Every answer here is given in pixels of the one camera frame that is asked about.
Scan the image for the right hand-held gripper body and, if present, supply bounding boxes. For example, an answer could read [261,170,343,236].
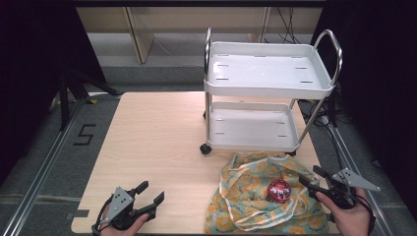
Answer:
[315,167,382,210]

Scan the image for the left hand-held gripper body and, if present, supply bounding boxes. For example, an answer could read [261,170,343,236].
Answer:
[103,186,157,231]

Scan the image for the red round can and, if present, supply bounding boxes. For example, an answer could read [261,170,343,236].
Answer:
[266,178,293,205]

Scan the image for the floral cloth bag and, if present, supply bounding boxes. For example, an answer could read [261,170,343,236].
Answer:
[204,150,329,235]

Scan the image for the white two-tier cart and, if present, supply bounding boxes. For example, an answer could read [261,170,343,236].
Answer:
[199,26,344,157]

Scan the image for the person's left hand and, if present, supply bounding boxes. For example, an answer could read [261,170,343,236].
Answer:
[97,213,149,236]

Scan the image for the person's right hand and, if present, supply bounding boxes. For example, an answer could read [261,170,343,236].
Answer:
[316,189,372,236]

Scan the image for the dark curtain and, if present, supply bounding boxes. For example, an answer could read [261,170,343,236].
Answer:
[0,0,107,186]
[310,0,417,210]

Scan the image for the black metal stand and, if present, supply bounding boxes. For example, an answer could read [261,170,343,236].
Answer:
[58,67,123,132]

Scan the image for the light wooden furniture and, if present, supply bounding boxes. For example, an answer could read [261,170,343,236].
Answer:
[76,6,324,65]

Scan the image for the metal floor rail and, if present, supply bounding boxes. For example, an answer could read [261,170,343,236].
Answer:
[0,97,87,236]
[326,122,396,236]

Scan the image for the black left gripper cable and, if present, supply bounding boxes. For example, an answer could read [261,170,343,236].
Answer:
[90,198,114,236]

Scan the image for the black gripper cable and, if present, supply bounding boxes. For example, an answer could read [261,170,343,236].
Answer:
[90,198,114,236]
[355,191,378,235]

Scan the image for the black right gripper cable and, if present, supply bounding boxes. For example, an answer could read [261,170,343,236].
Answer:
[355,191,378,235]

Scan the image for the black floor cables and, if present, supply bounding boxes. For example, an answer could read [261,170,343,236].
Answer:
[297,83,351,171]

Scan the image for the hanging black cables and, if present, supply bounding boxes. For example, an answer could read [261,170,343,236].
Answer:
[264,6,302,45]

